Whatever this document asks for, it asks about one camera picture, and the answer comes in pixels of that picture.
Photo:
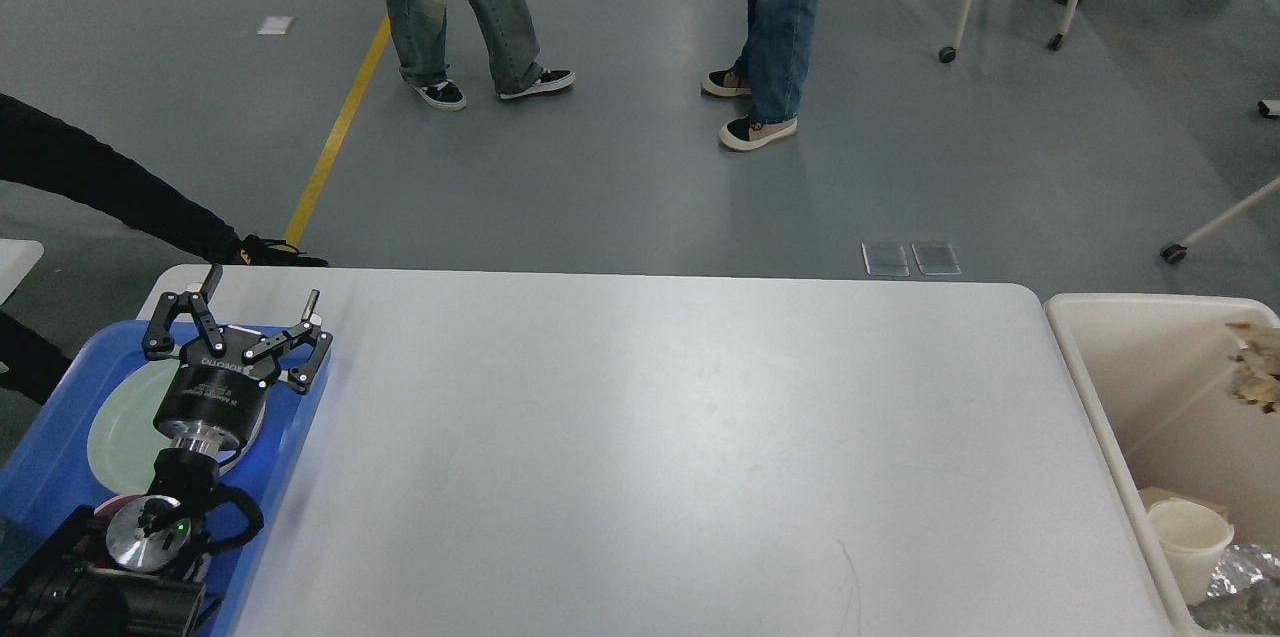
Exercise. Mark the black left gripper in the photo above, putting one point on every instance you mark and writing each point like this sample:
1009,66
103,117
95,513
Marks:
213,397

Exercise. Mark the green plate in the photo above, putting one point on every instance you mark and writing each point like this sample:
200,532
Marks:
123,443

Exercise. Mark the pink mug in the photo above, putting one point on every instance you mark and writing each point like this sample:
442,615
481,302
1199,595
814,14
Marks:
110,507

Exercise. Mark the brown paper bag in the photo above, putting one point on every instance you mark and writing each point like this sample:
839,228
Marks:
1150,496

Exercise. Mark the white paper cup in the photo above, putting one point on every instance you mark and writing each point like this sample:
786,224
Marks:
1193,538

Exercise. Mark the brown paper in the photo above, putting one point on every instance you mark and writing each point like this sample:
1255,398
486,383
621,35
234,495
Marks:
1255,378

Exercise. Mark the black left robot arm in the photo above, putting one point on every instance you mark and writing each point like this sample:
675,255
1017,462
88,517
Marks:
137,503

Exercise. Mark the pink plate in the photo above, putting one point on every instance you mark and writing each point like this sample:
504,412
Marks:
240,426

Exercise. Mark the blue plastic tray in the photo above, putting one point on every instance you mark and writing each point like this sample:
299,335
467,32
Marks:
49,473

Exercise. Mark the seated person in black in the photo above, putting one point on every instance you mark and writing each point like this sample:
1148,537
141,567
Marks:
47,154

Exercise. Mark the white paper on floor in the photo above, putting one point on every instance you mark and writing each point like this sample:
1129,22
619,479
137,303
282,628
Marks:
275,25

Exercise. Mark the floor socket plate left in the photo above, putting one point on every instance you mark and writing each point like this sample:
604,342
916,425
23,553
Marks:
885,259

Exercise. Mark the floor socket plate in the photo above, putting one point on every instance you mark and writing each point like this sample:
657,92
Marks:
936,258
885,259

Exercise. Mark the person in blue jeans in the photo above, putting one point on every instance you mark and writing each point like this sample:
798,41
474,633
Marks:
771,71

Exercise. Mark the floor socket plate right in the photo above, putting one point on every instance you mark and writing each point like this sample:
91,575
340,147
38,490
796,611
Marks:
936,258

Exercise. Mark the beige plastic bin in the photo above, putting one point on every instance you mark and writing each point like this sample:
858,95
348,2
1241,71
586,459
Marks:
1154,374

